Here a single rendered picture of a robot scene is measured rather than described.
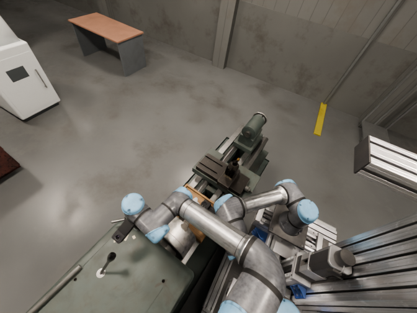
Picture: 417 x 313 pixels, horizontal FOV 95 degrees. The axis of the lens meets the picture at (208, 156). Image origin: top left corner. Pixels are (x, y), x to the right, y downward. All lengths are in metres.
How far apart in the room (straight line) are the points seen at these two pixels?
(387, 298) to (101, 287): 1.02
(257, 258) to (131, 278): 0.64
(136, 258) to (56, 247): 1.67
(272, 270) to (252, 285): 0.07
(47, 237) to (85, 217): 0.38
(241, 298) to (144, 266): 0.59
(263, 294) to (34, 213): 2.67
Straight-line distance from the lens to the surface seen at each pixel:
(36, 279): 2.66
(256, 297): 0.57
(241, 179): 1.61
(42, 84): 3.86
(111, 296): 1.08
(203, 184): 1.64
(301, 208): 1.16
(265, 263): 0.60
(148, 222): 0.73
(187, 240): 1.16
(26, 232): 2.88
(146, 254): 1.07
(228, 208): 0.97
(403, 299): 0.83
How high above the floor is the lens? 2.29
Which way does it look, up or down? 52 degrees down
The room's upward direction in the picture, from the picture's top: 11 degrees clockwise
